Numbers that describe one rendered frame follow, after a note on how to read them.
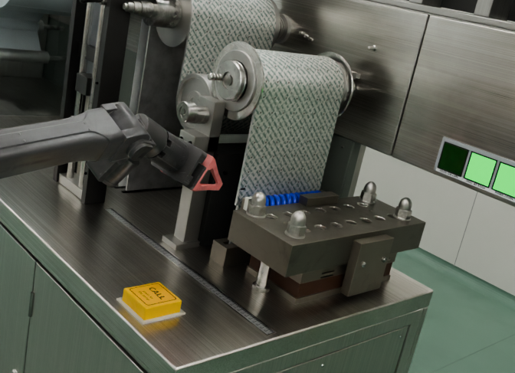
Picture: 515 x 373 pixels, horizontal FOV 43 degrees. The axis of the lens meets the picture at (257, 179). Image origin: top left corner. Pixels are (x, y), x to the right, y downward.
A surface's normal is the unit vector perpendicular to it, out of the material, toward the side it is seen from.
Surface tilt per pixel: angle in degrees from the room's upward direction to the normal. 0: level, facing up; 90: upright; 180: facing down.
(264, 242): 90
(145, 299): 0
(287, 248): 90
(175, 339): 0
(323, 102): 90
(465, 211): 90
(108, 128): 32
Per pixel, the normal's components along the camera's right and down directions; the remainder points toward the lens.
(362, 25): -0.74, 0.06
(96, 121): 0.57, -0.62
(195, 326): 0.19, -0.94
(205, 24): 0.64, 0.37
